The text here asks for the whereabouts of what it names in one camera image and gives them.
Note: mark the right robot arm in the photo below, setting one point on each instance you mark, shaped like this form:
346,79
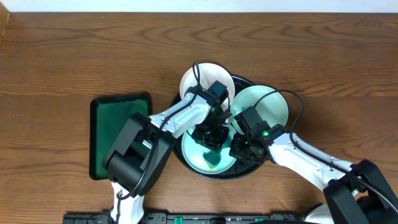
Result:
354,193

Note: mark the pale green plate right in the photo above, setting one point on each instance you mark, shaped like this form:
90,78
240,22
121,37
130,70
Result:
272,108

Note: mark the white plate with green smear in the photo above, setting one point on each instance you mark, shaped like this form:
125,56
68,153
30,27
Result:
209,73

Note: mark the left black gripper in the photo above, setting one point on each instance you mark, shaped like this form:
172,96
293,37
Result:
210,138

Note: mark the pale green plate front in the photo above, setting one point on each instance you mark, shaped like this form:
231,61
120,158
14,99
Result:
193,153

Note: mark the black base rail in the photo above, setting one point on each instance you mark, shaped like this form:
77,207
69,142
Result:
163,218

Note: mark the green scouring sponge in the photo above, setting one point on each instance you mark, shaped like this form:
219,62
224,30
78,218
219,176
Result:
212,158

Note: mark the pale green plate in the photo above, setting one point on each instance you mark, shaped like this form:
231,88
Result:
272,108
193,153

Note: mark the black rectangular water tray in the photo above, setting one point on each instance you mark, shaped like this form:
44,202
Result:
108,115

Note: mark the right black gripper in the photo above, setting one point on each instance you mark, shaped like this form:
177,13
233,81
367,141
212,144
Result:
238,153

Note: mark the black round tray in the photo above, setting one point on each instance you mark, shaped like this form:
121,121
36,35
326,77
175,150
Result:
239,169

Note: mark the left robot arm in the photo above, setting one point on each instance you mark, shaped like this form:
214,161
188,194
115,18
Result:
137,157

